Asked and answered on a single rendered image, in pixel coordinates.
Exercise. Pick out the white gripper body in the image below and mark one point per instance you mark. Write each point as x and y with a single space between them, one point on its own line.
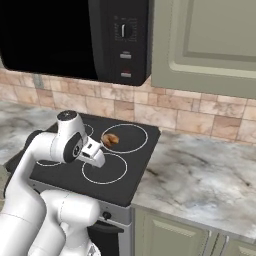
96 158

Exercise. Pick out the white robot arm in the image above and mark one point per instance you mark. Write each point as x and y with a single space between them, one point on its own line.
30 166

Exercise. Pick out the brown chicken drumstick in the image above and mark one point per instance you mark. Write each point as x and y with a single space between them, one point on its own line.
110 139

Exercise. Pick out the black hob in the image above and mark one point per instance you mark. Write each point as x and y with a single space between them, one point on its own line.
133 166

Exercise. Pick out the black oven knob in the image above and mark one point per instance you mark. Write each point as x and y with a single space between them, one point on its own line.
106 215

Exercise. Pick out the silver oven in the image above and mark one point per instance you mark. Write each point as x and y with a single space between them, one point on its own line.
115 216

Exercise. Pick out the grey-green base cupboard door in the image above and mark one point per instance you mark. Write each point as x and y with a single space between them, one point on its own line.
166 236
241 250

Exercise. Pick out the black microwave oven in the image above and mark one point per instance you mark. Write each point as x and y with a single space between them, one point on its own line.
60 36

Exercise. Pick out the grey wall socket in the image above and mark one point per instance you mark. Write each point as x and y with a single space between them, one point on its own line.
38 81

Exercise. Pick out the grey-green wall cupboard door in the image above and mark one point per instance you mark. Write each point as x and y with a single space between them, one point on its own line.
206 40

